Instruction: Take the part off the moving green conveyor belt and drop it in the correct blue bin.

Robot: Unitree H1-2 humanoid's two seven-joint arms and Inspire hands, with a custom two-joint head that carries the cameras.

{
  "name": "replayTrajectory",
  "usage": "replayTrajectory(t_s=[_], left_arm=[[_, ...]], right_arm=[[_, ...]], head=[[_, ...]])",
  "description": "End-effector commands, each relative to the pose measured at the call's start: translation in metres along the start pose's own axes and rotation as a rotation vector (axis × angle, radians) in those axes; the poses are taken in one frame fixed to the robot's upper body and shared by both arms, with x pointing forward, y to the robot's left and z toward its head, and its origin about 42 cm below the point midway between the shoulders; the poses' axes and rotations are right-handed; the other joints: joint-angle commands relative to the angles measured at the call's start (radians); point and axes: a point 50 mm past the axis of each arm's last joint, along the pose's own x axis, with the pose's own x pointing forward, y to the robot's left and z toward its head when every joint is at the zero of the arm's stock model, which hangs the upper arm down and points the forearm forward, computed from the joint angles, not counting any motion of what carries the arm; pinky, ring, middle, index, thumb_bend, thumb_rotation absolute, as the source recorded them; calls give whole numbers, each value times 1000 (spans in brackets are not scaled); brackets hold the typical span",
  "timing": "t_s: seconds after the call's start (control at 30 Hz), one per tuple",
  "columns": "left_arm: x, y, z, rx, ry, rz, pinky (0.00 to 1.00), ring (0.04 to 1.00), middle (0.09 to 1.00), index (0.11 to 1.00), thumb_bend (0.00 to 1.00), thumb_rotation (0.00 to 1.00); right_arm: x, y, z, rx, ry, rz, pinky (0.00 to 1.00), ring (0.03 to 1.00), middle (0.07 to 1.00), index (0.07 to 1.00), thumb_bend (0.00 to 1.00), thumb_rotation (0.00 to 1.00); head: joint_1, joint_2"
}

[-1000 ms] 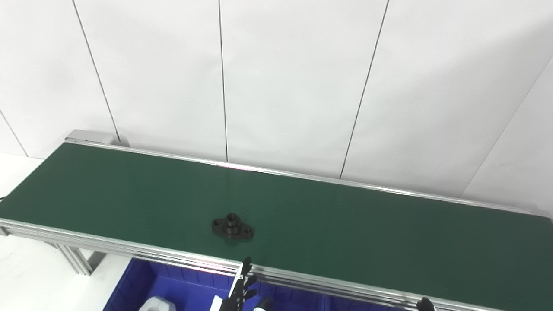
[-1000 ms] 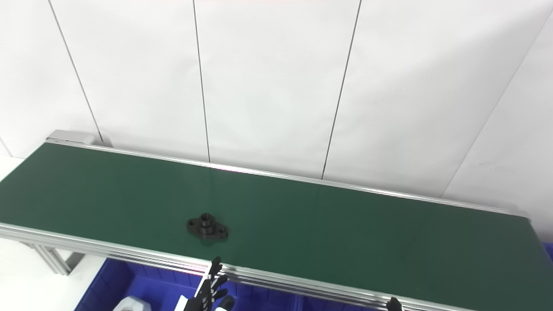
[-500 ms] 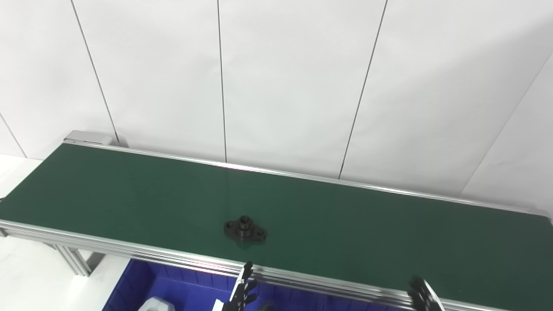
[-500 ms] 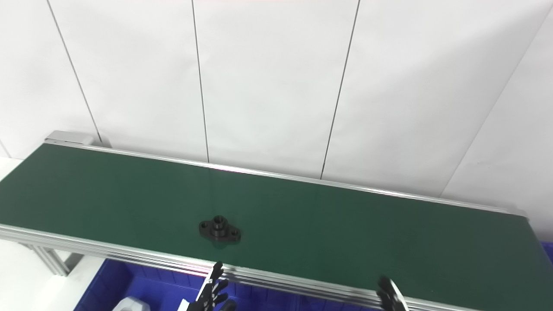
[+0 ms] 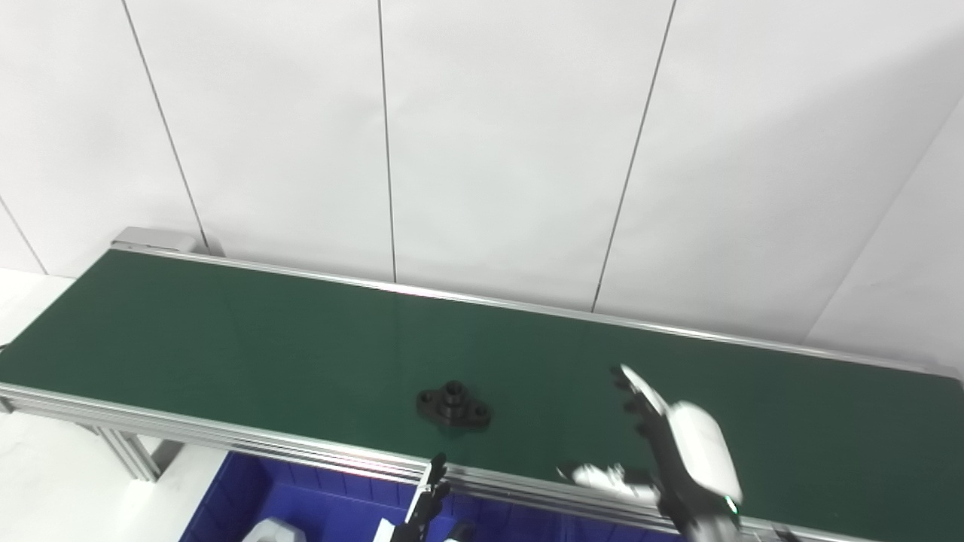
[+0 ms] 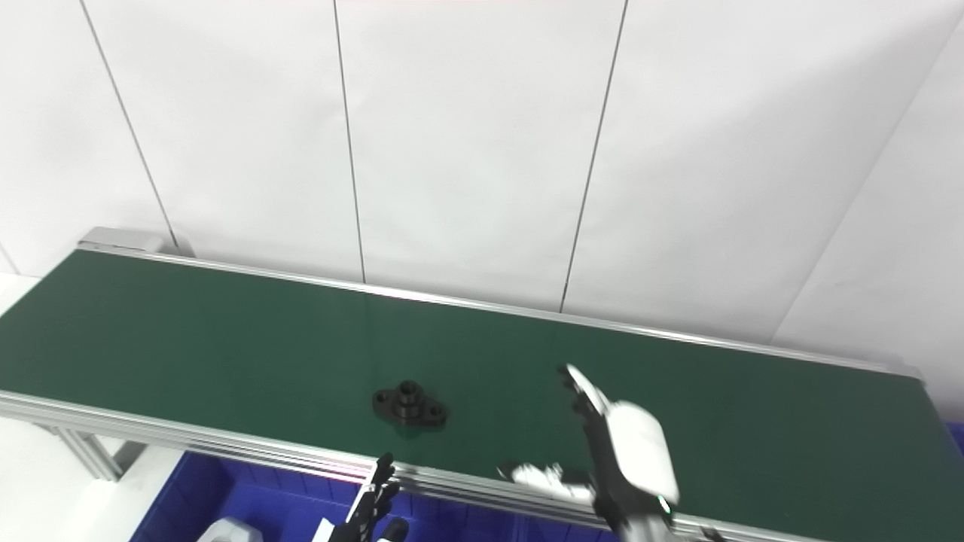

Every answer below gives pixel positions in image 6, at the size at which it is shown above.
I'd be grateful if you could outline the green conveyor belt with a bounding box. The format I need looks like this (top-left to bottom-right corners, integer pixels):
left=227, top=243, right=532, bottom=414
left=0, top=227, right=964, bottom=542

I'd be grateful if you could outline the white ring-shaped part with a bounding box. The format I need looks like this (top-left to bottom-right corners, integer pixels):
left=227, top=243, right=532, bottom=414
left=197, top=516, right=264, bottom=542

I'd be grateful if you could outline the black flange part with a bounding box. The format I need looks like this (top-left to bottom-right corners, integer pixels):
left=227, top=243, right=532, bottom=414
left=372, top=380, right=450, bottom=431

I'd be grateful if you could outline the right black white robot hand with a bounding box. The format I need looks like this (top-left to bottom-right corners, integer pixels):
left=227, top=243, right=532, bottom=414
left=497, top=364, right=682, bottom=542

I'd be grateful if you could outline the aluminium conveyor leg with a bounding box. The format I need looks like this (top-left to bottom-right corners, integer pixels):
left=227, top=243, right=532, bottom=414
left=34, top=425, right=148, bottom=483

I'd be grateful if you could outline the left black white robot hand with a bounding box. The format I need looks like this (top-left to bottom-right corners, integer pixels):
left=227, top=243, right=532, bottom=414
left=315, top=453, right=411, bottom=542

